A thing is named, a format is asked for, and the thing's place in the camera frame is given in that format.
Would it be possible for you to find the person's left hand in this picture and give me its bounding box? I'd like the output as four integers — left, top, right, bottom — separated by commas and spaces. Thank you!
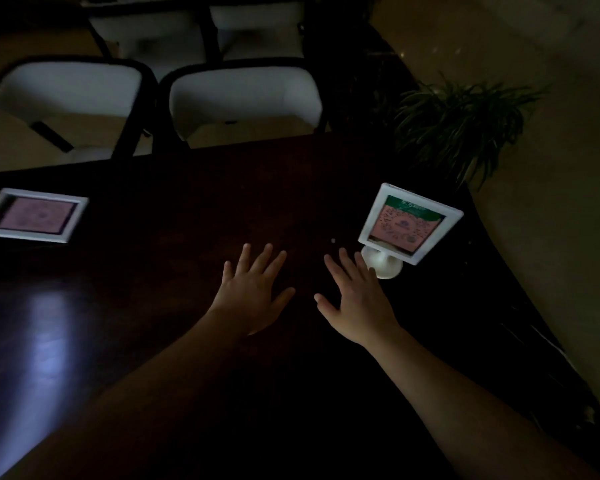
208, 243, 297, 336

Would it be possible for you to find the person's right hand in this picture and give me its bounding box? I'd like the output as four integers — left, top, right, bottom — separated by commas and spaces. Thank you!
313, 248, 402, 348

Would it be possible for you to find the person's right forearm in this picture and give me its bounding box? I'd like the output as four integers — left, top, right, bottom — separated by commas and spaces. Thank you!
367, 327, 600, 480

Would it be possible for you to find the person's left forearm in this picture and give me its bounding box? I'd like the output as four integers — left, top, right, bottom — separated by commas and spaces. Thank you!
0, 309, 253, 480

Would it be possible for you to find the white standing sign holder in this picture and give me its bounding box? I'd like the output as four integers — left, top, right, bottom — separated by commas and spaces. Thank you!
357, 183, 465, 280

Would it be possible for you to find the green potted plant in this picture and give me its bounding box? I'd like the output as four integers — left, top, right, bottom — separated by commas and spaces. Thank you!
392, 75, 551, 191

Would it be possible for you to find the white flat sign holder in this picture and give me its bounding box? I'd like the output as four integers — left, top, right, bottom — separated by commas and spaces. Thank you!
0, 188, 90, 244

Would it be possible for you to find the white chair with black frame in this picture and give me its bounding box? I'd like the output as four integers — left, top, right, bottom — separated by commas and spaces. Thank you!
205, 0, 313, 63
80, 0, 212, 80
0, 56, 157, 163
156, 57, 328, 149

